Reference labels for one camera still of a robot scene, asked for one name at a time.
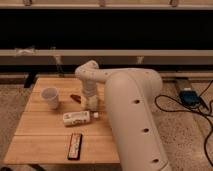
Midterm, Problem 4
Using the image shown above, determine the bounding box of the dark candy bar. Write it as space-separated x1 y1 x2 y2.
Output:
68 133 82 160

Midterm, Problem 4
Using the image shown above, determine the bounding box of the white sponge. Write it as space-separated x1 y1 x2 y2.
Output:
81 96 98 111

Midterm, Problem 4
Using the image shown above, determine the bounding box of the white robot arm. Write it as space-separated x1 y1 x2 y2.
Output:
75 60 172 171

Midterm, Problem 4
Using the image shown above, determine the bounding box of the white paper cup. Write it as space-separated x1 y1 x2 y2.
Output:
40 87 59 110

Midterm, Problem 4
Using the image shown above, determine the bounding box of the blue power adapter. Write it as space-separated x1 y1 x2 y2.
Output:
179 88 200 106

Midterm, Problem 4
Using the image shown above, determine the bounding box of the white plastic bottle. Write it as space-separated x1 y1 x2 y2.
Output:
63 111 99 126

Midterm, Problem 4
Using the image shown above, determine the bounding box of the wooden table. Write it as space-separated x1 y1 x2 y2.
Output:
4 78 119 164

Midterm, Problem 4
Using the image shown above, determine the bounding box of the black cable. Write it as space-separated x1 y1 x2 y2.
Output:
154 79 213 168

